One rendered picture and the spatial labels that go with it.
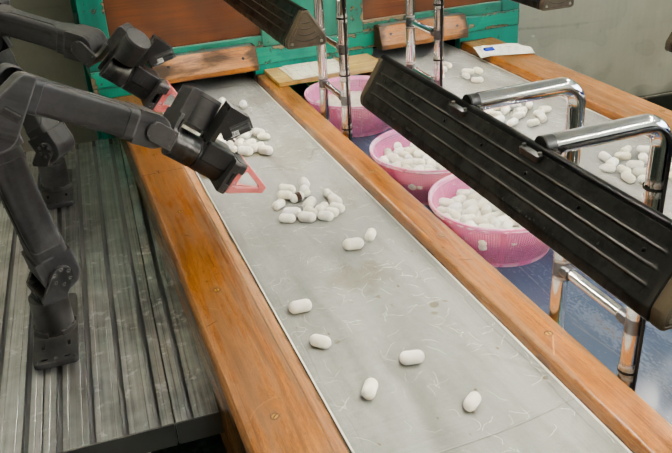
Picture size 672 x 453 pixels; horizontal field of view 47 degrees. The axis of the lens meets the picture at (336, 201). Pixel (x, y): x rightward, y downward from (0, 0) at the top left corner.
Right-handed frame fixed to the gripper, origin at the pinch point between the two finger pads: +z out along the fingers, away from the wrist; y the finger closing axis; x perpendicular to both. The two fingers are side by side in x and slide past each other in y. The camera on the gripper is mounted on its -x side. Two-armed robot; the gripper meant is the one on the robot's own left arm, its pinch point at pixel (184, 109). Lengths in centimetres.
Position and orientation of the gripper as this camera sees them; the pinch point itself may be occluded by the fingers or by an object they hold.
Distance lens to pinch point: 176.2
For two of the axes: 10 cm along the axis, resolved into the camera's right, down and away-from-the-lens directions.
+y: -3.4, -4.0, 8.5
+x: -5.7, 8.1, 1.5
